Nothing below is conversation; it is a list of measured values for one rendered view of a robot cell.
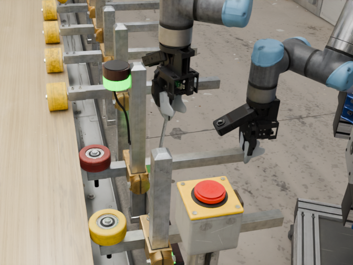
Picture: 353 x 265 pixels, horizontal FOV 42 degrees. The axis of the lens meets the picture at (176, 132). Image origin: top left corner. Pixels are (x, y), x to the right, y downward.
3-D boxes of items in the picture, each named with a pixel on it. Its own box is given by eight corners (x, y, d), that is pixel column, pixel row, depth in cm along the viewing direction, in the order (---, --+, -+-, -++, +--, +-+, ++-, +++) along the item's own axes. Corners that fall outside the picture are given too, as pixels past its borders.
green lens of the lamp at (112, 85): (127, 77, 108) (127, 69, 107) (132, 89, 103) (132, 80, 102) (101, 79, 107) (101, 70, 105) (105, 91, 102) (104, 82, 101)
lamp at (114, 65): (128, 137, 117) (127, 58, 105) (132, 150, 113) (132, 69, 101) (105, 139, 116) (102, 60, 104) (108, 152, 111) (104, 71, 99)
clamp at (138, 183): (140, 162, 130) (140, 147, 128) (149, 193, 120) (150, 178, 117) (120, 164, 129) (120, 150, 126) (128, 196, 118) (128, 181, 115)
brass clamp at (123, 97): (127, 88, 145) (127, 74, 142) (135, 110, 134) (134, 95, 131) (107, 90, 144) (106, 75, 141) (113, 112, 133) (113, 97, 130)
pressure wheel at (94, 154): (109, 174, 129) (108, 140, 122) (113, 193, 122) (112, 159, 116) (80, 178, 127) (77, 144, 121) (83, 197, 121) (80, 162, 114)
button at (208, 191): (218, 186, 62) (219, 176, 61) (228, 206, 59) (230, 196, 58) (189, 190, 61) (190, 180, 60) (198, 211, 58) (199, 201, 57)
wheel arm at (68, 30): (177, 27, 188) (177, 18, 186) (179, 30, 186) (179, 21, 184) (50, 33, 177) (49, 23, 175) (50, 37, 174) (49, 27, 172)
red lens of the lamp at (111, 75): (127, 67, 107) (127, 59, 105) (132, 79, 102) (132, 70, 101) (101, 69, 105) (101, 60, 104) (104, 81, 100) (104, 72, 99)
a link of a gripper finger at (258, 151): (264, 167, 132) (269, 140, 127) (245, 170, 131) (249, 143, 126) (259, 161, 135) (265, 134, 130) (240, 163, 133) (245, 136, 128)
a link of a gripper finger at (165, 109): (168, 132, 112) (169, 99, 107) (155, 121, 116) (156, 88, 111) (178, 129, 113) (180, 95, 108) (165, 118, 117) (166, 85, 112)
